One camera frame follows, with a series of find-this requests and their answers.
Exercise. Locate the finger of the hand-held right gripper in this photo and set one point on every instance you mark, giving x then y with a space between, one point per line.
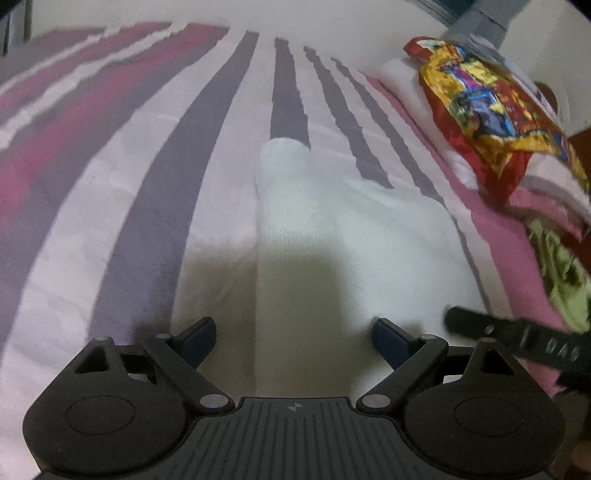
508 334

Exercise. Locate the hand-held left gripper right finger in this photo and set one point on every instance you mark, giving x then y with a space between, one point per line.
388 339

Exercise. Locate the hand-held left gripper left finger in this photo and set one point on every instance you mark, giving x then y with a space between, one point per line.
199 341

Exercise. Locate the white knit sweater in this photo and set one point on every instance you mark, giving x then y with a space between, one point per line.
332 240

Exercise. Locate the green cloth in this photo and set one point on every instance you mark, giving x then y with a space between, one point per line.
561 277

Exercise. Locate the striped pink white pillow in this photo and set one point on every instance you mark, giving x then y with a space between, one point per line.
549 189

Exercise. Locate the striped pink purple bed sheet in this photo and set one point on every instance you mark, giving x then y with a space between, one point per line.
138 161

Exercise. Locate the colourful printed satin cloth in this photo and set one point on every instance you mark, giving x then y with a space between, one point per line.
489 106

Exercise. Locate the wooden headboard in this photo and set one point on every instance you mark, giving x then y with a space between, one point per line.
549 97

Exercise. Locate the grey curtain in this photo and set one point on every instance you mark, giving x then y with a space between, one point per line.
480 23

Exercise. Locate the window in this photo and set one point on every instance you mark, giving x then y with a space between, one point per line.
445 4

